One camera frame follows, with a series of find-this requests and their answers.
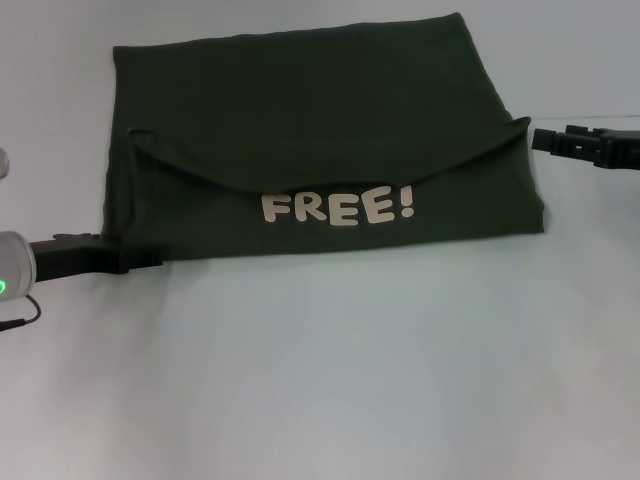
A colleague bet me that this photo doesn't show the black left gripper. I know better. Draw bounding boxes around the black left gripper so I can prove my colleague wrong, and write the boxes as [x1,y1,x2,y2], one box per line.
[28,231,170,284]

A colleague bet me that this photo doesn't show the dark green shirt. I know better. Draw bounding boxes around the dark green shirt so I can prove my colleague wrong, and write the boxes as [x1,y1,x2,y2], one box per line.
[99,12,546,264]

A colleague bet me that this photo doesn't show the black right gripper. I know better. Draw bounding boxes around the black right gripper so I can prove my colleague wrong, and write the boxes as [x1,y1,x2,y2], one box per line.
[530,125,640,174]

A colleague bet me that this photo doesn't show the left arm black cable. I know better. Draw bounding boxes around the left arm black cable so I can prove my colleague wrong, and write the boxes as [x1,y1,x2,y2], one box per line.
[0,293,43,332]

